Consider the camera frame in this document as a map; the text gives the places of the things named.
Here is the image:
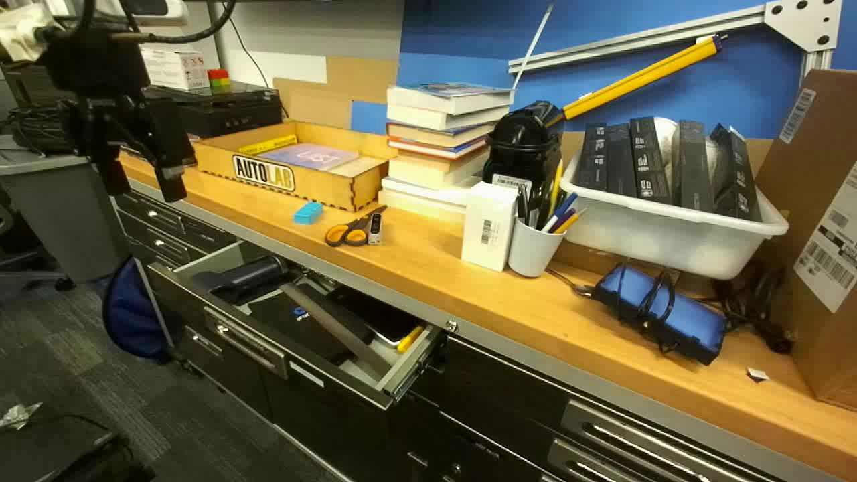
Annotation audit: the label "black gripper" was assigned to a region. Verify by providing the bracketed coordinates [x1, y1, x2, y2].
[83, 98, 194, 201]

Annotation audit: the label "small blue object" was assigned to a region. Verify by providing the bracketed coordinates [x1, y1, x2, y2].
[291, 201, 324, 225]

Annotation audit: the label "open grey drawer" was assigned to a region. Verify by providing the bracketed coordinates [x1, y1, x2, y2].
[165, 242, 438, 411]

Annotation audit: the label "black drawer cabinet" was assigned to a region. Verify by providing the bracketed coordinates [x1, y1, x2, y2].
[117, 194, 785, 482]

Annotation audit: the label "black device on counter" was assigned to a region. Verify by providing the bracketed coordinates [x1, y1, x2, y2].
[481, 103, 564, 189]

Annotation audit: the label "purple UIST booklet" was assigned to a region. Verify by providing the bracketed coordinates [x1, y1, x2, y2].
[261, 145, 357, 173]

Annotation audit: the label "wooden Autolab tray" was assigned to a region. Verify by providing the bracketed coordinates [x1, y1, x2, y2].
[194, 120, 393, 211]

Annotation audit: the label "stack of books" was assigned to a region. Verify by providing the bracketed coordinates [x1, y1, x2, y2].
[379, 84, 509, 219]

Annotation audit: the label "white rectangular box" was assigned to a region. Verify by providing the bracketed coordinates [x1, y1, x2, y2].
[460, 183, 520, 270]

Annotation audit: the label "white pen cup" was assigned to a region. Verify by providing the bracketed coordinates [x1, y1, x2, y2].
[505, 222, 563, 278]

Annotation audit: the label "yellow bar tool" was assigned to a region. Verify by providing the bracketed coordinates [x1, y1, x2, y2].
[563, 37, 717, 120]

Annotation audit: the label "black boxes in bin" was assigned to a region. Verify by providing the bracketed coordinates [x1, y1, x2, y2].
[569, 115, 761, 222]

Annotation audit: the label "white plastic bin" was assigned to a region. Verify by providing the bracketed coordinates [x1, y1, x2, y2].
[563, 159, 789, 281]

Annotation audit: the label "brown cardboard box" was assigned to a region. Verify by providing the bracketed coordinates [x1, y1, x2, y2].
[756, 70, 857, 411]

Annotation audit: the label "orange handled scissors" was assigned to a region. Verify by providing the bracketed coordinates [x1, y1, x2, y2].
[324, 206, 382, 248]

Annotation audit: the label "blue pouch with strap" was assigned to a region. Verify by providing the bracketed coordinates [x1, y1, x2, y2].
[592, 265, 726, 365]

